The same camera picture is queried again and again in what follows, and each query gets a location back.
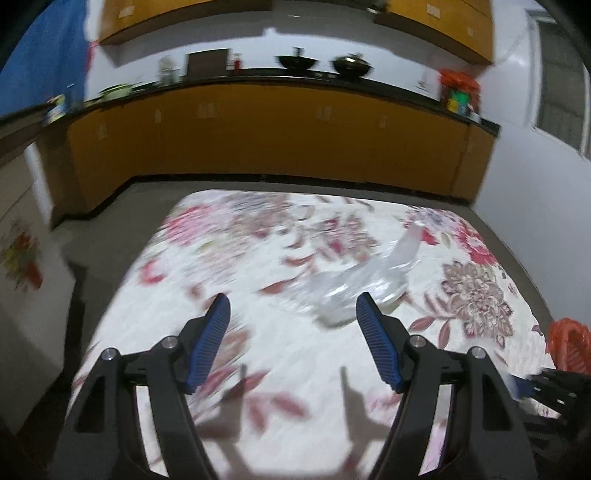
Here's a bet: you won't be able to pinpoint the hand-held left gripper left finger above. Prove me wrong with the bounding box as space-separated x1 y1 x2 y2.
52 292 232 480

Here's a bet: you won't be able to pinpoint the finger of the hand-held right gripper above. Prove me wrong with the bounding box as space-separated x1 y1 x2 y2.
519 401 583 444
507 368 591 403

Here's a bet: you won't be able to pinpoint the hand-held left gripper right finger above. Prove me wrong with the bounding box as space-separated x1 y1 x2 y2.
355 292 539 480

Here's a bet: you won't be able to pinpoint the red plastic basket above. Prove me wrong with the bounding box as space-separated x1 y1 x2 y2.
547 318 591 373

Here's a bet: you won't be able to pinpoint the clear bubble wrap sheet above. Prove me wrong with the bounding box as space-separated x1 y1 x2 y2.
277 225 419 329

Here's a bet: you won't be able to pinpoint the floral tablecloth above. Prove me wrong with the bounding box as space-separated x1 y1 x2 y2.
69 189 561 480

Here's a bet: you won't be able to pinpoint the white cabinet with flower decal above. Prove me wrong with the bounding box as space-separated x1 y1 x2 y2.
0 138 78 435

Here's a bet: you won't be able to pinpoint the yellow base cabinets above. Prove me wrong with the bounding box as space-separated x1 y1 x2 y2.
34 80 497 228

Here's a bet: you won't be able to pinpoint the black kitchen countertop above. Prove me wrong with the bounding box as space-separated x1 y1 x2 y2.
0 74 502 138

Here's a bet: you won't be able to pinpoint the green basin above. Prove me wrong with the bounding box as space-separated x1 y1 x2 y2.
99 83 133 100

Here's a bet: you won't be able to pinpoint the red bag on counter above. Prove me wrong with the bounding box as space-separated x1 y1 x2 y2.
438 69 481 114

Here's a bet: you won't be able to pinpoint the clear bag with jars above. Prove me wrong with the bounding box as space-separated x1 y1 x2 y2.
157 54 181 84

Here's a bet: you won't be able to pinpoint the black lidded pot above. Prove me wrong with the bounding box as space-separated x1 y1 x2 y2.
331 53 374 78

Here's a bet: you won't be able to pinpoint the small colourful packet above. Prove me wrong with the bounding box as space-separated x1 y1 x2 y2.
45 95 68 124

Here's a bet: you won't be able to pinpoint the dark wooden cutting board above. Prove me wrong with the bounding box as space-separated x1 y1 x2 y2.
187 48 230 79

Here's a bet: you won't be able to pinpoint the black wok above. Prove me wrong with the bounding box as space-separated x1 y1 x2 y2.
276 46 319 73

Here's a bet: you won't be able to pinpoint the window with grille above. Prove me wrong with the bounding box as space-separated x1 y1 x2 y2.
526 8 591 161

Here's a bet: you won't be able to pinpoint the blue hanging cloth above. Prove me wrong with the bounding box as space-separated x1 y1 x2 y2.
0 0 92 119

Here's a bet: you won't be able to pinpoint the corner yellow wall cabinet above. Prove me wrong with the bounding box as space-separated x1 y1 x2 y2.
374 0 495 65

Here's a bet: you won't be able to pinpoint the long yellow wall cabinet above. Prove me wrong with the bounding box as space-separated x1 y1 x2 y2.
99 0 273 46

